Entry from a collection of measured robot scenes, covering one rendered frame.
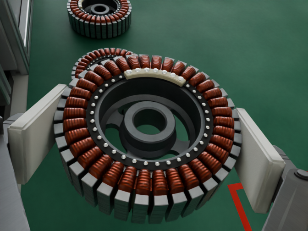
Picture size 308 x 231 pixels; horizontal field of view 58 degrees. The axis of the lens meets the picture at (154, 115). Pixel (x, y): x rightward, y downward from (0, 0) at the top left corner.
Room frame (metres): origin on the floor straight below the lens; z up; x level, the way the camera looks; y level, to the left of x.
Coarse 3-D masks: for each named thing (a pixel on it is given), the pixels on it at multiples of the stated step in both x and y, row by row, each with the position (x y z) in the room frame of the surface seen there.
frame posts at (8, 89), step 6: (0, 66) 0.23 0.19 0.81; (0, 72) 0.22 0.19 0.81; (0, 78) 0.21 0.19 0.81; (6, 78) 0.23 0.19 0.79; (0, 84) 0.21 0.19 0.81; (6, 84) 0.22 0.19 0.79; (0, 90) 0.20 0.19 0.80; (6, 90) 0.22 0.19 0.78; (0, 96) 0.20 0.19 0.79; (6, 96) 0.21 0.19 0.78; (0, 102) 0.20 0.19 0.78; (6, 102) 0.20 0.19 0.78
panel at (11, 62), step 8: (0, 24) 0.27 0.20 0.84; (0, 32) 0.27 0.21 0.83; (0, 40) 0.26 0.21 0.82; (0, 48) 0.26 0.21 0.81; (8, 48) 0.27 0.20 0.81; (0, 56) 0.26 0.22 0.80; (8, 56) 0.27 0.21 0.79; (0, 64) 0.26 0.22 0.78; (8, 64) 0.26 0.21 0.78; (16, 64) 0.27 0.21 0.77
